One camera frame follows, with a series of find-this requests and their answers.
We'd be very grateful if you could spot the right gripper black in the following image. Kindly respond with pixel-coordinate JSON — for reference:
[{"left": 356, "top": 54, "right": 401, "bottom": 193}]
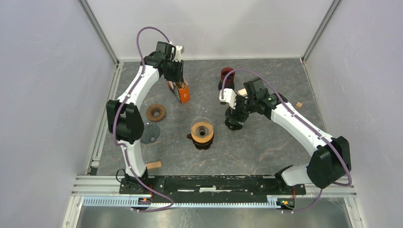
[{"left": 226, "top": 93, "right": 257, "bottom": 126}]

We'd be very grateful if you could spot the orange coffee filter box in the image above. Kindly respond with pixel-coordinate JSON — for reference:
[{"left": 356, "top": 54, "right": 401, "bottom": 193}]
[{"left": 168, "top": 80, "right": 190, "bottom": 104}]

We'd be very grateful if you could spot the light orange wooden ring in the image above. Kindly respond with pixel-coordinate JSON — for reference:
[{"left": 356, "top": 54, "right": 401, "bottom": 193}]
[{"left": 191, "top": 122, "right": 214, "bottom": 143}]

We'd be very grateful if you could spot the clear glass dripper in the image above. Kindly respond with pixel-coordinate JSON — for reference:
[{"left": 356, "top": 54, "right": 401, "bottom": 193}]
[{"left": 191, "top": 117, "right": 214, "bottom": 143}]

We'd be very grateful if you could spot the brown glass dripper cup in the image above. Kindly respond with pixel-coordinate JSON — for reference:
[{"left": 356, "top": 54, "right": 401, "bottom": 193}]
[{"left": 187, "top": 134, "right": 214, "bottom": 150}]

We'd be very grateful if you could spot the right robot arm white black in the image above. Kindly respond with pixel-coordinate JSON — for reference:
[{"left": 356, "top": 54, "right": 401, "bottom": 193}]
[{"left": 219, "top": 78, "right": 352, "bottom": 194}]

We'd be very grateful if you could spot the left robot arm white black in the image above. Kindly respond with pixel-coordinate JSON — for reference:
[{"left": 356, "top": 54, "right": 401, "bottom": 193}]
[{"left": 106, "top": 41, "right": 184, "bottom": 194}]

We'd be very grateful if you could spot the green glass dripper cup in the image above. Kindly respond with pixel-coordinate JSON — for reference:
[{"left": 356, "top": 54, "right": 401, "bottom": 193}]
[{"left": 224, "top": 117, "right": 244, "bottom": 131}]

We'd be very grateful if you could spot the grey ribbed dripper cone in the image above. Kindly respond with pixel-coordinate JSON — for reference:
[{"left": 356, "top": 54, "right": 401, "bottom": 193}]
[{"left": 140, "top": 123, "right": 161, "bottom": 144}]

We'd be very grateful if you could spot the colourful toy block stack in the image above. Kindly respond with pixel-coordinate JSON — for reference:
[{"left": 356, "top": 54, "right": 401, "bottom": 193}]
[{"left": 238, "top": 88, "right": 248, "bottom": 97}]

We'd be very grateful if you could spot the dark red black carafe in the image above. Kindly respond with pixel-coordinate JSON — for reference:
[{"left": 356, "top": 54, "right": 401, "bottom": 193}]
[{"left": 218, "top": 67, "right": 235, "bottom": 90}]

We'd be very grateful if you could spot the small wooden cube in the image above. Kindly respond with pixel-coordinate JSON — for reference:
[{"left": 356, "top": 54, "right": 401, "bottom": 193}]
[{"left": 295, "top": 102, "right": 303, "bottom": 109}]

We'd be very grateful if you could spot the flat wooden block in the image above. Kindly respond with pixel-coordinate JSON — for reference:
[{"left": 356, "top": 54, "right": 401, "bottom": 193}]
[{"left": 145, "top": 161, "right": 162, "bottom": 170}]

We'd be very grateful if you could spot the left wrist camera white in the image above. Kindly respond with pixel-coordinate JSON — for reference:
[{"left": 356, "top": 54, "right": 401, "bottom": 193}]
[{"left": 173, "top": 46, "right": 184, "bottom": 62}]

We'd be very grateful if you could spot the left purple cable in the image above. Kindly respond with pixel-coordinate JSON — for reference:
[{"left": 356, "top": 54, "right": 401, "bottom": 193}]
[{"left": 113, "top": 27, "right": 175, "bottom": 213}]

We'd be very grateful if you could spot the purple cable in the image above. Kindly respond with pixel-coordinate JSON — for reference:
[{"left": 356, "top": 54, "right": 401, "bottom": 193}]
[
  {"left": 220, "top": 68, "right": 353, "bottom": 214},
  {"left": 113, "top": 27, "right": 175, "bottom": 213}
]

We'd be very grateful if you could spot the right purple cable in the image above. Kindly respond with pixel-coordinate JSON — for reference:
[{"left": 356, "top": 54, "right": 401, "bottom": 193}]
[{"left": 220, "top": 68, "right": 353, "bottom": 214}]

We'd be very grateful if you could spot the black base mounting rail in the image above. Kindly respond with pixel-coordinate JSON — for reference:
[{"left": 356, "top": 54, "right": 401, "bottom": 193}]
[{"left": 119, "top": 175, "right": 306, "bottom": 204}]

